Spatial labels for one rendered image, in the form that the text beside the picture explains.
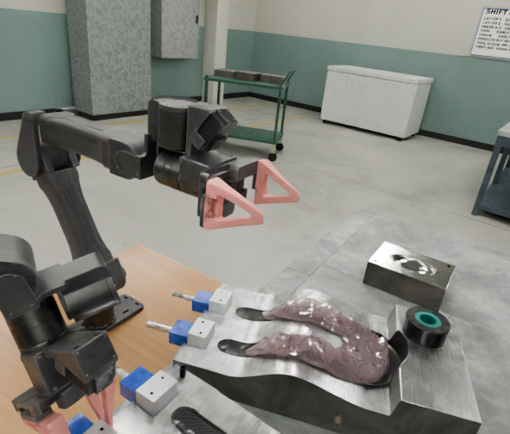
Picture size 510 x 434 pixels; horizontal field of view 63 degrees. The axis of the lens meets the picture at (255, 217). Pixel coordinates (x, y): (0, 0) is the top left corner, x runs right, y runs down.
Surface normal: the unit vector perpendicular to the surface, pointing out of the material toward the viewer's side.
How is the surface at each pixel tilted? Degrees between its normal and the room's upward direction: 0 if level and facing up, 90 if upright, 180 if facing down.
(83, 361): 60
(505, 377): 0
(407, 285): 90
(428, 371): 0
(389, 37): 90
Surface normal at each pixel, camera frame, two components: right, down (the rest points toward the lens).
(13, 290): 0.50, 0.41
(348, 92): -0.61, 0.28
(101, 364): 0.77, -0.18
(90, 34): 0.79, 0.33
